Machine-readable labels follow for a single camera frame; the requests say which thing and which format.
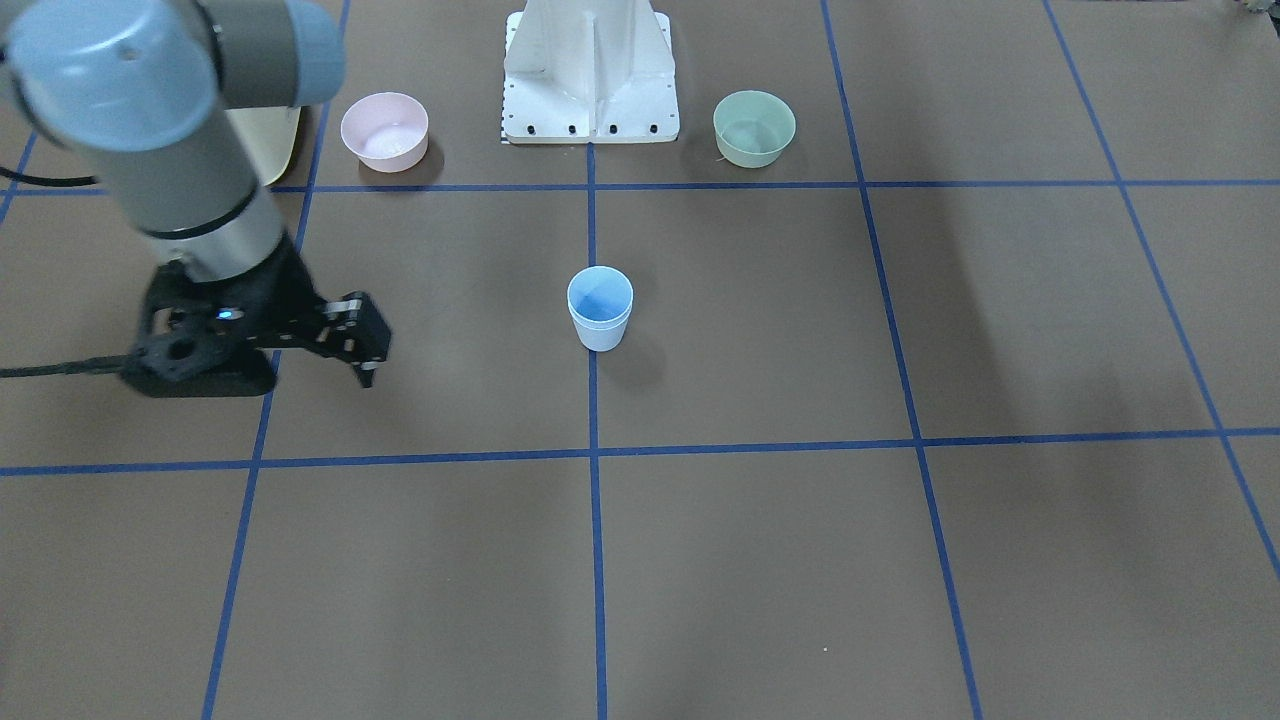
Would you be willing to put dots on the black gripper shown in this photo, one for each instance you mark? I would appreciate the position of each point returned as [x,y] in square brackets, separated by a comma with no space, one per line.
[283,296]

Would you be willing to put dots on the light blue cup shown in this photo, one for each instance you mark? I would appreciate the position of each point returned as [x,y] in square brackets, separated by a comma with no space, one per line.
[599,296]
[600,335]

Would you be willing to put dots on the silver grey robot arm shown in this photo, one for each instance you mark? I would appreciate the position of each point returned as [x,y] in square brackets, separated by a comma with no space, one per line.
[141,92]

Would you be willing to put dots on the pink bowl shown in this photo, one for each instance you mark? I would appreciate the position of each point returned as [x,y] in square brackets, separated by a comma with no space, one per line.
[388,132]

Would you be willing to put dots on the cream white toaster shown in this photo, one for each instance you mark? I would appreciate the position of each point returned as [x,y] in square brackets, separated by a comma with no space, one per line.
[268,135]

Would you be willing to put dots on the green bowl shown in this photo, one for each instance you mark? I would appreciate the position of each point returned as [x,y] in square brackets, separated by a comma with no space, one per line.
[753,128]

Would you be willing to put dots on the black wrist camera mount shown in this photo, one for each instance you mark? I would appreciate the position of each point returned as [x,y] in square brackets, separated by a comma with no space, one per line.
[197,339]

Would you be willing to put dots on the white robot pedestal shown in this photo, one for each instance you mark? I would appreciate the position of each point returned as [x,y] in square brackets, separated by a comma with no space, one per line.
[589,72]

